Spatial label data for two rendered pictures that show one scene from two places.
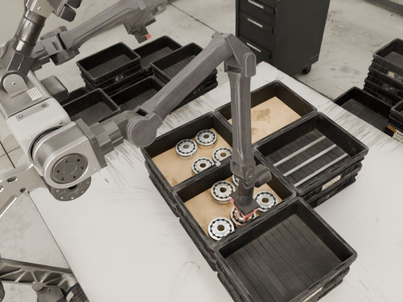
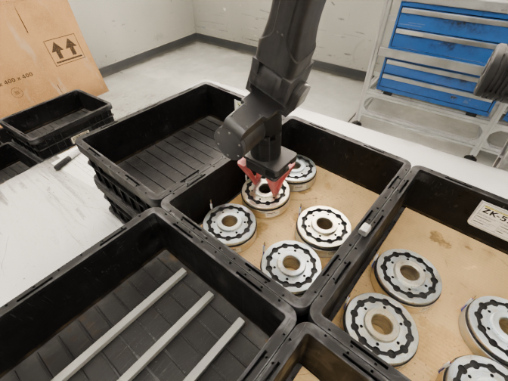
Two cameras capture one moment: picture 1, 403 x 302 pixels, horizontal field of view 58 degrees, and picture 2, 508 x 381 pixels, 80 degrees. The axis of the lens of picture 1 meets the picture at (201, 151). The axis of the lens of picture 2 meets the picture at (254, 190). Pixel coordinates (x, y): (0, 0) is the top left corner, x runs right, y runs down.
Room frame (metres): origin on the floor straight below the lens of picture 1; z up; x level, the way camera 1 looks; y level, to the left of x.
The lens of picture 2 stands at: (1.17, -0.33, 1.30)
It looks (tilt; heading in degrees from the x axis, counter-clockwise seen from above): 43 degrees down; 158
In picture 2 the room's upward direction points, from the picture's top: straight up
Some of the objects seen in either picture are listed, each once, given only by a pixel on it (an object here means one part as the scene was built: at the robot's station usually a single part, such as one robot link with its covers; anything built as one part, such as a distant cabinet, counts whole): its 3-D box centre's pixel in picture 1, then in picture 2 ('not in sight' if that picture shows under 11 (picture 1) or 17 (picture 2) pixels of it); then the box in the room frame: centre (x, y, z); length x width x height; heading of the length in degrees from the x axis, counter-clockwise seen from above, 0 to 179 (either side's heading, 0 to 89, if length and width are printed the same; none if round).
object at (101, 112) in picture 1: (92, 135); not in sight; (1.79, 0.73, 0.37); 0.40 x 0.30 x 0.45; 124
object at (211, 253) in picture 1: (233, 201); (292, 205); (0.81, -0.11, 0.87); 0.40 x 0.30 x 0.11; 118
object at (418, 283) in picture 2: (202, 165); (409, 273); (1.02, 0.00, 0.86); 0.05 x 0.05 x 0.01
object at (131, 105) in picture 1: (143, 114); not in sight; (2.01, 0.40, 0.31); 0.40 x 0.30 x 0.34; 124
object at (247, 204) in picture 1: (244, 196); (265, 144); (0.75, -0.14, 0.98); 0.10 x 0.07 x 0.07; 28
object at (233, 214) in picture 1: (243, 214); (265, 190); (0.75, -0.14, 0.86); 0.10 x 0.10 x 0.01
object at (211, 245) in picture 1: (233, 194); (294, 186); (0.81, -0.11, 0.92); 0.40 x 0.30 x 0.02; 118
